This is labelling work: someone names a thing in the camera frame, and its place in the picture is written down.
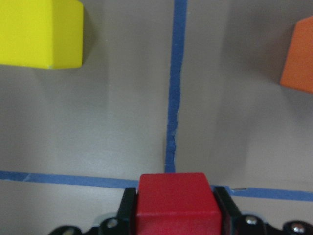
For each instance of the red wooden block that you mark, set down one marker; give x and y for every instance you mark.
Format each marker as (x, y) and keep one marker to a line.
(176, 204)

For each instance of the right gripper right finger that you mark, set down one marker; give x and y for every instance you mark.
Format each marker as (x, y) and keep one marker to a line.
(230, 211)

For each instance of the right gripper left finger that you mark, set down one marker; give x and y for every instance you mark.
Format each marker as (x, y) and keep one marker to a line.
(126, 212)

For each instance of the yellow wooden block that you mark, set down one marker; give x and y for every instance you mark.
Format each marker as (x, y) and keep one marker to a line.
(46, 34)

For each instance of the orange wooden block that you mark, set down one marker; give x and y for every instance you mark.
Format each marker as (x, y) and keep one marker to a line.
(298, 68)

